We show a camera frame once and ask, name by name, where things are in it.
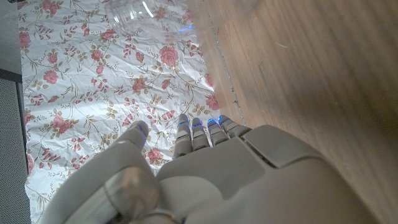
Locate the clear spray bottle black nozzle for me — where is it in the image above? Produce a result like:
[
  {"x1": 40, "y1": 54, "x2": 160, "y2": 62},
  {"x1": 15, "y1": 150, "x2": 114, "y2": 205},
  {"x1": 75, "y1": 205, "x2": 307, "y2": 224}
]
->
[{"x1": 104, "y1": 0, "x2": 201, "y2": 43}]

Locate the floral backdrop cloth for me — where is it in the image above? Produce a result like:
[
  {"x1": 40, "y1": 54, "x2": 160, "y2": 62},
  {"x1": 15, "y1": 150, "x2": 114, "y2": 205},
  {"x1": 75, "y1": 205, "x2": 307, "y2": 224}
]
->
[{"x1": 17, "y1": 0, "x2": 222, "y2": 224}]

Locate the grey tape outline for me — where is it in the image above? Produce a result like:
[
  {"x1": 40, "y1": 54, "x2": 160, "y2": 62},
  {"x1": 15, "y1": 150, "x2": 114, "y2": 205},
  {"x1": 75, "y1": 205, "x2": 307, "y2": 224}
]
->
[{"x1": 201, "y1": 0, "x2": 247, "y2": 127}]

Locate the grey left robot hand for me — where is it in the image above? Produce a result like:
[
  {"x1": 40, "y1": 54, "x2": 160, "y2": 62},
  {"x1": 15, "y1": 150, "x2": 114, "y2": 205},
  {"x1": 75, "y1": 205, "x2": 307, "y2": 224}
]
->
[{"x1": 39, "y1": 113, "x2": 381, "y2": 224}]

